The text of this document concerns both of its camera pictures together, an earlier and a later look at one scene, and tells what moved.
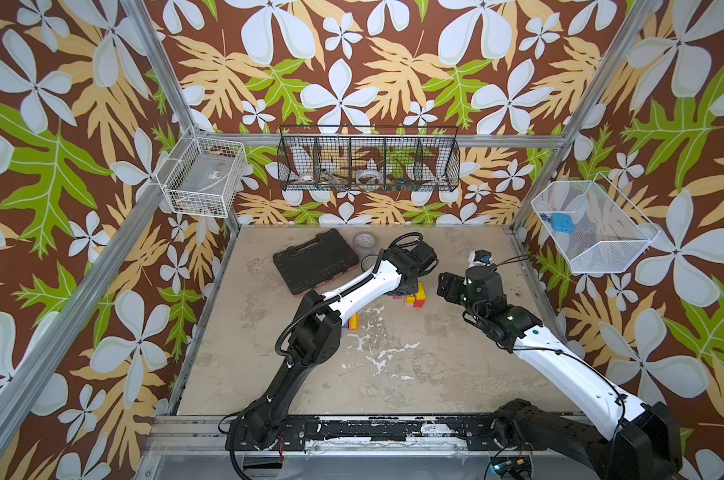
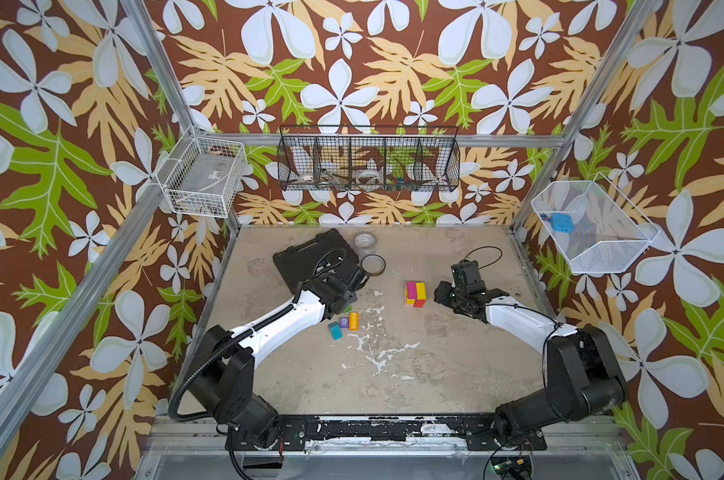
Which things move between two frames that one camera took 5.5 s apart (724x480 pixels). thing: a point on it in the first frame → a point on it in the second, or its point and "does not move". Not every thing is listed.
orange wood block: (354, 322) does not move
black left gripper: (413, 290) → (353, 298)
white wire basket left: (201, 176) does not move
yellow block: (421, 294) does not move
